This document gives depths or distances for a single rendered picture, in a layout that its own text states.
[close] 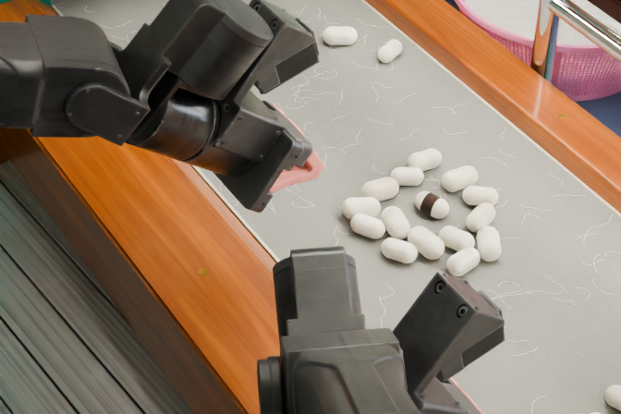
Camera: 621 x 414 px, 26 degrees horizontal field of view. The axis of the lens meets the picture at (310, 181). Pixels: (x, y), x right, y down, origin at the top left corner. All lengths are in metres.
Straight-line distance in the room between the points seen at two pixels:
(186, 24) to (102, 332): 0.40
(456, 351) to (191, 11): 0.29
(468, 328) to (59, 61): 0.32
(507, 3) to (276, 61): 0.60
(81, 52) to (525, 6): 0.72
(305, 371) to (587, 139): 0.62
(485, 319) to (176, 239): 0.38
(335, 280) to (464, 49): 0.58
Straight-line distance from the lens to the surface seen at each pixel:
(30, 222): 1.37
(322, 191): 1.26
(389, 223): 1.21
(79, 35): 0.95
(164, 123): 0.96
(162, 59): 0.94
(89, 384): 1.21
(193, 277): 1.15
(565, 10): 1.34
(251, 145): 1.01
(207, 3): 0.93
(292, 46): 1.00
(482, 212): 1.22
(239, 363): 1.08
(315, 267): 0.87
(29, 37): 0.93
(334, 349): 0.77
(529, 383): 1.11
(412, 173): 1.26
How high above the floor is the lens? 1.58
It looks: 41 degrees down
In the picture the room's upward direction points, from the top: straight up
